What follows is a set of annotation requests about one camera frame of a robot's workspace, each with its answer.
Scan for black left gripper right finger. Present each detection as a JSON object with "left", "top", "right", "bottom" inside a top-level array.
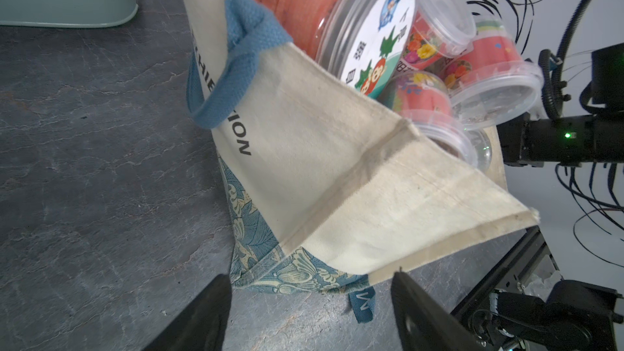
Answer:
[{"left": 391, "top": 271, "right": 483, "bottom": 351}]

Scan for clear lid red seed jar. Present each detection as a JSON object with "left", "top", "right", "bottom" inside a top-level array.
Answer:
[{"left": 401, "top": 0, "right": 476, "bottom": 70}]

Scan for red bee label seed jar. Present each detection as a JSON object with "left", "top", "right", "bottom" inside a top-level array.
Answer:
[{"left": 381, "top": 71, "right": 477, "bottom": 167}]

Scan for cream canvas bag blue handles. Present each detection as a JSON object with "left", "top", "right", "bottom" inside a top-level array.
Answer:
[{"left": 184, "top": 0, "right": 539, "bottom": 323}]

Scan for large radish label seed jar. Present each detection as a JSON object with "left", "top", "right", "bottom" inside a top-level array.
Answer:
[{"left": 254, "top": 0, "right": 418, "bottom": 98}]

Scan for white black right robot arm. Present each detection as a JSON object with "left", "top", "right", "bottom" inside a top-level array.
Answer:
[{"left": 497, "top": 0, "right": 623, "bottom": 167}]

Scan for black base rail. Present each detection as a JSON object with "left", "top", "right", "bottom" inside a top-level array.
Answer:
[{"left": 448, "top": 226, "right": 624, "bottom": 351}]

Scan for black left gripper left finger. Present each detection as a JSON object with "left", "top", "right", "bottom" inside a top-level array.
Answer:
[{"left": 143, "top": 274, "right": 232, "bottom": 351}]

